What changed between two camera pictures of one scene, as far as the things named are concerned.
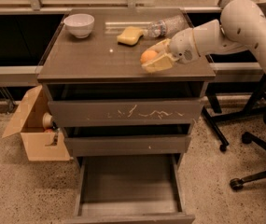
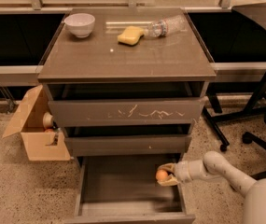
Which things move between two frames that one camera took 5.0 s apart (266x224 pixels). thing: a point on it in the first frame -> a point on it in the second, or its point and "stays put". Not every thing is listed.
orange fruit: [147, 56] -> [161, 175]
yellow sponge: [130, 35] stays put
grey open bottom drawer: [134, 189] stays put
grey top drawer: [124, 105] stays put
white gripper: [183, 46] -> [181, 172]
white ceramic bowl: [79, 24] stays put
